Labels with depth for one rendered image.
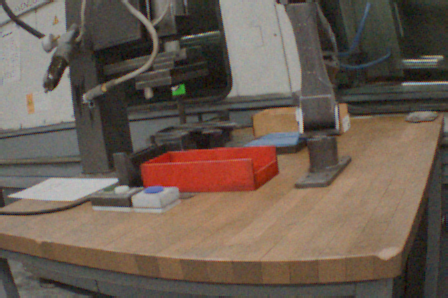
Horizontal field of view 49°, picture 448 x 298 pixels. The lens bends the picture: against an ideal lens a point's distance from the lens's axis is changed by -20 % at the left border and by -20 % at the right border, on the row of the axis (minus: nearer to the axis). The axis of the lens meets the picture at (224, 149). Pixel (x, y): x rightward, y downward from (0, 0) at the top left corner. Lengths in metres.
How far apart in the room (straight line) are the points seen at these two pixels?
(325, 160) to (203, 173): 0.24
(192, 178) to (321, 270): 0.51
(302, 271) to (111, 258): 0.32
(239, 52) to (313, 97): 0.96
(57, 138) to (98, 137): 1.16
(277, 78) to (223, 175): 0.92
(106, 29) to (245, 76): 0.73
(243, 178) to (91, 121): 0.56
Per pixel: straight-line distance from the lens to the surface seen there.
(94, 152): 1.57
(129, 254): 0.88
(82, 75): 1.56
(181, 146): 1.36
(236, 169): 1.13
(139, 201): 1.09
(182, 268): 0.83
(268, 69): 2.02
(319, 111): 1.14
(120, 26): 1.47
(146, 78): 1.38
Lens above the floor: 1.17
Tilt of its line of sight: 10 degrees down
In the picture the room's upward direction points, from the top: 9 degrees counter-clockwise
